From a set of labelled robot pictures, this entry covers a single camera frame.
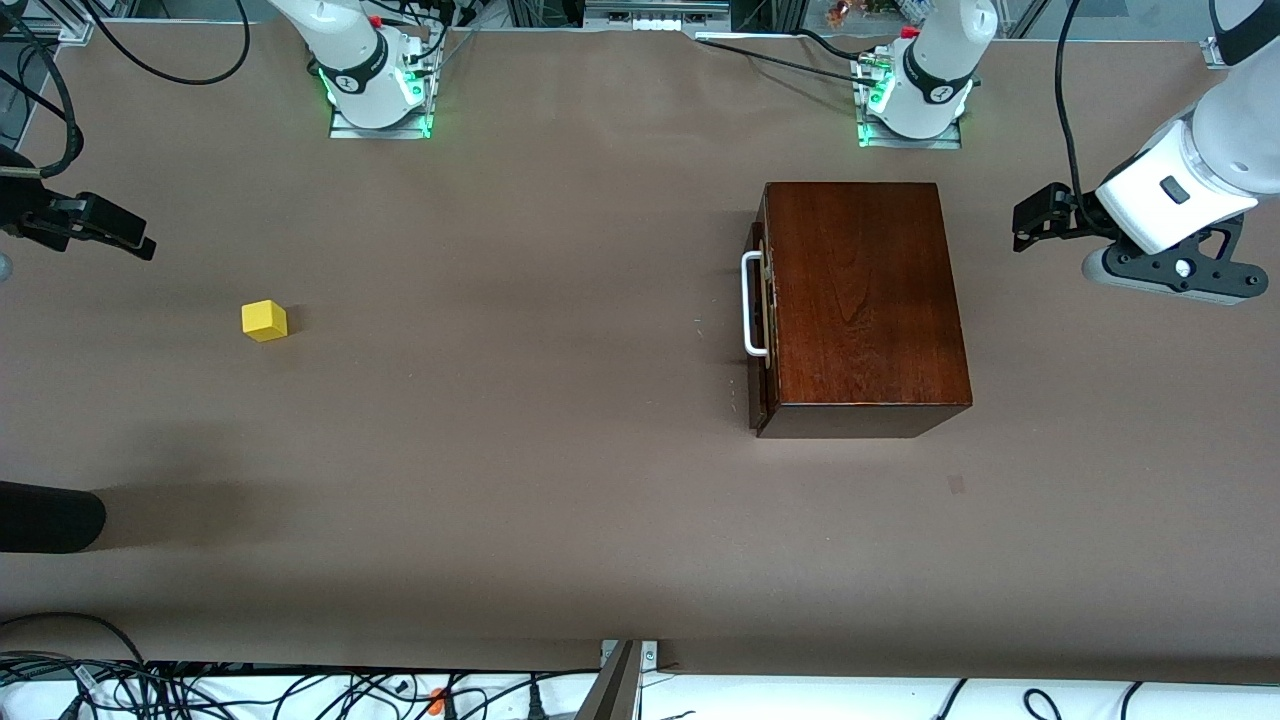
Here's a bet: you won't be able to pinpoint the yellow cube block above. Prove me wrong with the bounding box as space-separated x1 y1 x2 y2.
241 300 289 344

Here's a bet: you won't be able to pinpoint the wooden drawer with white handle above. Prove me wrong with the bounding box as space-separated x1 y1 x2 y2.
741 222 776 431

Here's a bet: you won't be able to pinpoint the dark wooden drawer cabinet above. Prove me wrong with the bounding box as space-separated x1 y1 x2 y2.
757 181 974 440

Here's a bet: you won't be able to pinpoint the black cylinder object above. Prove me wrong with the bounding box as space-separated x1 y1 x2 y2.
0 480 107 554

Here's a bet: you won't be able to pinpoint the white power strip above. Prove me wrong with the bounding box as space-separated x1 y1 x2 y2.
585 0 731 32

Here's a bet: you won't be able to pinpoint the brown table cover sheet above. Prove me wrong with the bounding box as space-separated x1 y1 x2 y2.
0 22 1280 686

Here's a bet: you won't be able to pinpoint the slanted aluminium profile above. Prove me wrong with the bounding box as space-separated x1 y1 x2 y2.
577 640 644 720

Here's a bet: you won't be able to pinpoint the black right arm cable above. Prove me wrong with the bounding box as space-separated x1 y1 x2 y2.
0 0 79 181

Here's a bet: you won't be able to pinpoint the black hanging cable loop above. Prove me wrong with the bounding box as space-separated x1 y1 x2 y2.
80 0 251 87

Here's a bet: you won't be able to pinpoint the aluminium frame profile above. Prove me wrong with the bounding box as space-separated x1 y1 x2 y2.
0 0 96 43

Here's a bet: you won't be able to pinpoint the short black table cable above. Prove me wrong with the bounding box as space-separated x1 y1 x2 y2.
790 27 873 63

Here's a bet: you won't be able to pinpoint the long black table cable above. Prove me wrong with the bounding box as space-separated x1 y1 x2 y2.
695 36 886 89

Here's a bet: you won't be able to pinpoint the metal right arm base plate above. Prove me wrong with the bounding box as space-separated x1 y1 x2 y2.
329 30 434 140

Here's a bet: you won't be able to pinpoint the black arched floor cable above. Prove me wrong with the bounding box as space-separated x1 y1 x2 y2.
0 611 149 669

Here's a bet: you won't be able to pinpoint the tangled black floor cables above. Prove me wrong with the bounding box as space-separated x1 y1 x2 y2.
0 650 601 720

